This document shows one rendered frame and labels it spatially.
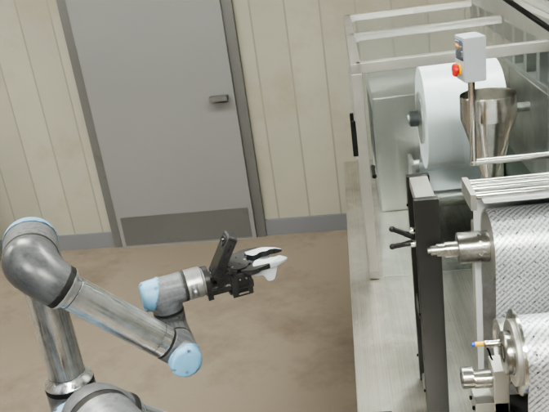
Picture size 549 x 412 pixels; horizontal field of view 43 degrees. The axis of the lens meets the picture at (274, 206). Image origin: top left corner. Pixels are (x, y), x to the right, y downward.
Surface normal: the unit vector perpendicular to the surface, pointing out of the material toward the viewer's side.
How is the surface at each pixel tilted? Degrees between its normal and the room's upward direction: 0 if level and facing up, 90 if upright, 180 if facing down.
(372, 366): 0
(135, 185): 90
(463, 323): 0
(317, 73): 90
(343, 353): 0
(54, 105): 90
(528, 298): 92
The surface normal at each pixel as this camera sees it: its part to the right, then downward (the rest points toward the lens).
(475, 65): 0.06, 0.36
